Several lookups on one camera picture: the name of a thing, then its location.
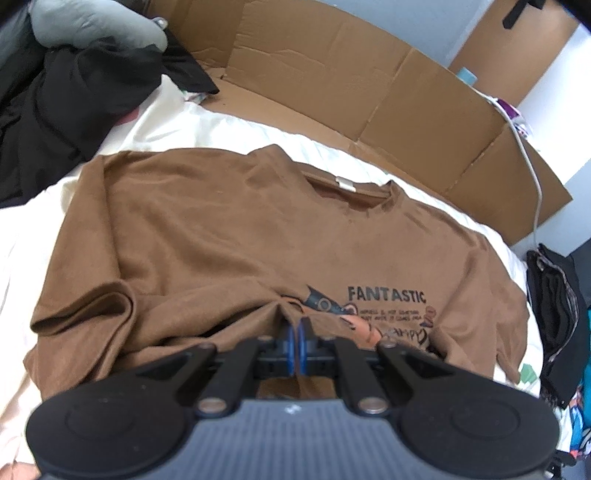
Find white bear-print bed sheet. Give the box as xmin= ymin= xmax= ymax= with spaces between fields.
xmin=0 ymin=76 xmax=578 ymax=480

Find brown cardboard sheet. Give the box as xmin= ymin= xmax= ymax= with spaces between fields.
xmin=148 ymin=0 xmax=573 ymax=247

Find brown printed t-shirt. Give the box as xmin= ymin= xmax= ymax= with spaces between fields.
xmin=23 ymin=144 xmax=529 ymax=402

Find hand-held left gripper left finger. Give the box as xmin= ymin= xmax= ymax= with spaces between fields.
xmin=136 ymin=323 xmax=296 ymax=417

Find black strap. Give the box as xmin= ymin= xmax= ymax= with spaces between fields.
xmin=502 ymin=0 xmax=552 ymax=29

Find brown cardboard box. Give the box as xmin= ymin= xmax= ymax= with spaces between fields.
xmin=448 ymin=0 xmax=580 ymax=107

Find light grey padded garment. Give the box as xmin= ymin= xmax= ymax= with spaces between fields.
xmin=28 ymin=0 xmax=169 ymax=51

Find blue colourful printed cloth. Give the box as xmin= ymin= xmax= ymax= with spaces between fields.
xmin=567 ymin=309 xmax=591 ymax=462

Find white cable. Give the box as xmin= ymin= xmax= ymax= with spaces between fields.
xmin=475 ymin=88 xmax=544 ymax=245

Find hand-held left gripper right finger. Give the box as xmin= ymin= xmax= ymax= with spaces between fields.
xmin=298 ymin=316 xmax=455 ymax=417

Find stack of dark patterned clothes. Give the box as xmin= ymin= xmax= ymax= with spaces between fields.
xmin=525 ymin=244 xmax=589 ymax=409

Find black garment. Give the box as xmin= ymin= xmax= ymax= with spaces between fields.
xmin=0 ymin=32 xmax=220 ymax=208

